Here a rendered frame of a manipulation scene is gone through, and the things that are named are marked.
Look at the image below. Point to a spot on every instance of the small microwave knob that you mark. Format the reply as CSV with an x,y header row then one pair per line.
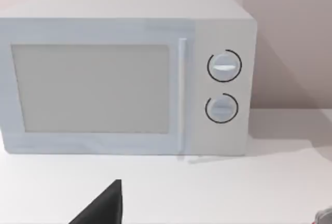
x,y
221,108

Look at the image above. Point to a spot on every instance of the pale microwave door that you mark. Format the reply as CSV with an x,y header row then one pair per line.
x,y
90,89

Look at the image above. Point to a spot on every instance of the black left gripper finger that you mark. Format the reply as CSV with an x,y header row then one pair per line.
x,y
106,206

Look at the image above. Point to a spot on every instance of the grey rounded object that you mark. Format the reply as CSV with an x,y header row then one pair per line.
x,y
324,217

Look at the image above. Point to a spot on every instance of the large microwave knob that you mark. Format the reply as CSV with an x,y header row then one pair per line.
x,y
224,65

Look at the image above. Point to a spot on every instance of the pale microwave oven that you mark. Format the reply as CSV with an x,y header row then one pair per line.
x,y
223,32

